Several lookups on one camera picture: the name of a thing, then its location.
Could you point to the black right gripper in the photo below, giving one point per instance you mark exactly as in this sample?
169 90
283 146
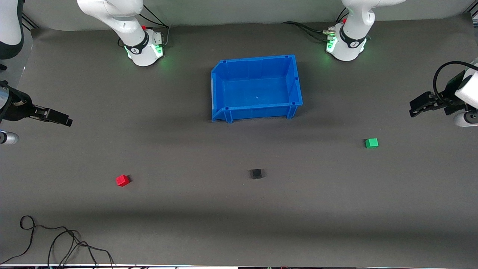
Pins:
15 110

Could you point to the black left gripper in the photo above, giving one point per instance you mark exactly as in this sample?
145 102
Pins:
441 102

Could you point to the small green cube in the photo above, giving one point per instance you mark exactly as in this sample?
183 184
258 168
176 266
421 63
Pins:
371 143

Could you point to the small red cube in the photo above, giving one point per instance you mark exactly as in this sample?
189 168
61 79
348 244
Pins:
122 181

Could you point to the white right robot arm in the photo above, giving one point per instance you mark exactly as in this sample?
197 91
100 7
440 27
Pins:
112 15

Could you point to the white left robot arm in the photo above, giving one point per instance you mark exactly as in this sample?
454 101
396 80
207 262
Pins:
353 15

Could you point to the small black cube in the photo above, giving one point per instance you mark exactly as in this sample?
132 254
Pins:
256 173

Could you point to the blue plastic storage bin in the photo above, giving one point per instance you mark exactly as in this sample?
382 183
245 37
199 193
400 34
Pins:
257 93

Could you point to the dark grey table mat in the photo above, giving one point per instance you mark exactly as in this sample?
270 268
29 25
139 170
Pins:
239 224

